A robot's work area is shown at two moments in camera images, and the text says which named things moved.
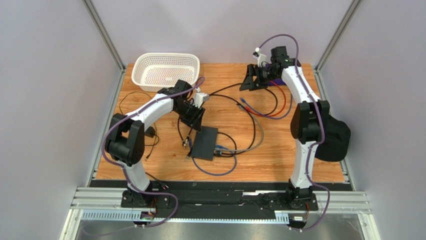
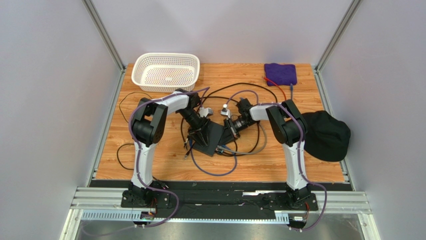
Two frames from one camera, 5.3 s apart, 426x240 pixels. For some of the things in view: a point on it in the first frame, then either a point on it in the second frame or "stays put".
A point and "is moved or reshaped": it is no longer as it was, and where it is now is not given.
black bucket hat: [337, 137] stays put
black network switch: [204, 142] is moved or reshaped
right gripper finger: [247, 84] to [234, 136]
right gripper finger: [252, 70] to [232, 127]
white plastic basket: [153, 71] stays put
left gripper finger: [189, 122] to [198, 137]
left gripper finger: [197, 124] to [204, 132]
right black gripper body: [255, 75] to [231, 126]
